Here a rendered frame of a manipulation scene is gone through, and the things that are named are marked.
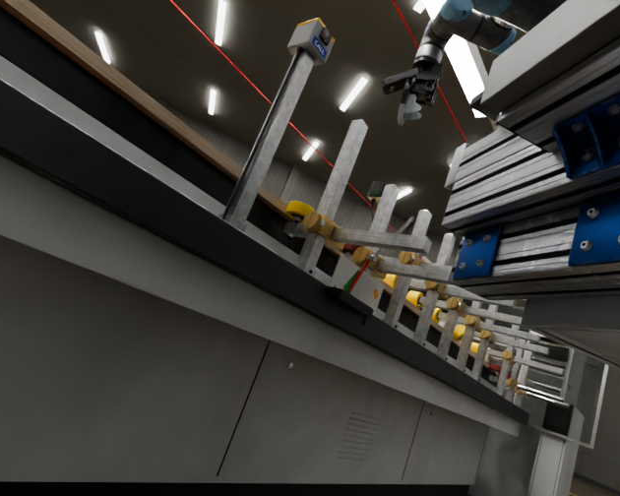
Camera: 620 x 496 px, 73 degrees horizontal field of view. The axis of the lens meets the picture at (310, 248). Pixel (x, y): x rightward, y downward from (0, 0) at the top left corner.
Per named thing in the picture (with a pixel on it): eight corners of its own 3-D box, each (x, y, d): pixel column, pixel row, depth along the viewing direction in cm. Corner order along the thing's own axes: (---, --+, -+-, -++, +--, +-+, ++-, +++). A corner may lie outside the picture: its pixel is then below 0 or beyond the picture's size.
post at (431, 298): (422, 349, 159) (456, 236, 170) (418, 347, 156) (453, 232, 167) (413, 347, 161) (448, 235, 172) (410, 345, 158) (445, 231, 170)
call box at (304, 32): (324, 66, 97) (336, 39, 99) (307, 43, 92) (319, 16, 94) (302, 71, 102) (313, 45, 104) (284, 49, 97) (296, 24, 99)
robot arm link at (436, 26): (489, 1, 113) (467, 30, 124) (452, -17, 112) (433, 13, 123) (481, 24, 111) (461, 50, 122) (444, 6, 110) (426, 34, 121)
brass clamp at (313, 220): (343, 251, 112) (350, 234, 113) (316, 229, 102) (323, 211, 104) (326, 248, 116) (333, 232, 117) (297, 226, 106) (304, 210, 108)
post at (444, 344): (444, 365, 176) (473, 262, 188) (441, 364, 174) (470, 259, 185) (436, 363, 178) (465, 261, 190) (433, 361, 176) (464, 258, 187)
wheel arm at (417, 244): (427, 258, 93) (432, 241, 94) (421, 252, 91) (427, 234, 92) (288, 238, 122) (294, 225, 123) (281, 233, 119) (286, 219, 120)
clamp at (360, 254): (385, 279, 131) (390, 265, 132) (364, 263, 121) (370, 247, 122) (370, 277, 134) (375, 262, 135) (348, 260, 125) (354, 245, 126)
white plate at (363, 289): (375, 317, 128) (385, 286, 131) (330, 287, 110) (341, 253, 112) (373, 316, 129) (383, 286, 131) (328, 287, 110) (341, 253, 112)
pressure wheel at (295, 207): (299, 249, 123) (313, 214, 126) (303, 243, 115) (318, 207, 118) (274, 238, 122) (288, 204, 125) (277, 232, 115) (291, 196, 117)
